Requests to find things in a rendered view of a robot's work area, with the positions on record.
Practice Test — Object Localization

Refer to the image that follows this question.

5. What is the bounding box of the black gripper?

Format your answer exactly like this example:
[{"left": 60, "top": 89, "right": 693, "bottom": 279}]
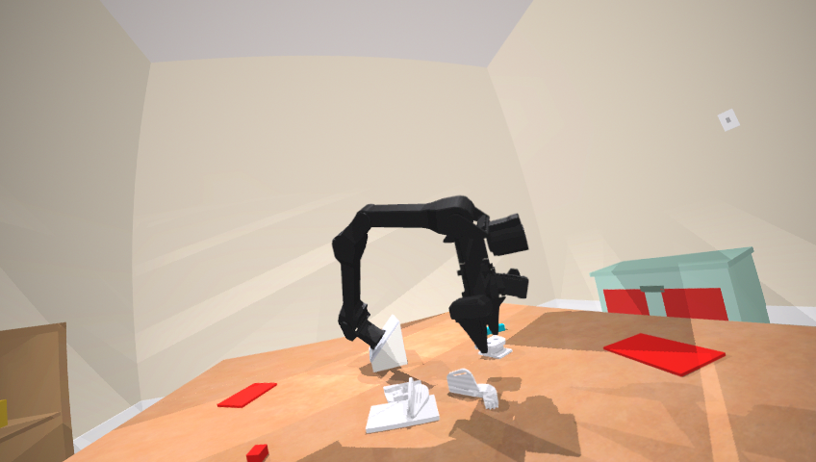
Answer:
[{"left": 448, "top": 258, "right": 506, "bottom": 353}]

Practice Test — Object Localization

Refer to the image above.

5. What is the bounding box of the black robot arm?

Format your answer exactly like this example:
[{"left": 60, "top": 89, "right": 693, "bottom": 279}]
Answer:
[{"left": 331, "top": 194, "right": 529, "bottom": 349}]

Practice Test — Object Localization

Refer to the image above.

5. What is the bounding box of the cyan rectangular bar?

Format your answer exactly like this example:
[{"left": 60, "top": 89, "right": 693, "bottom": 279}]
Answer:
[{"left": 487, "top": 323, "right": 505, "bottom": 334}]

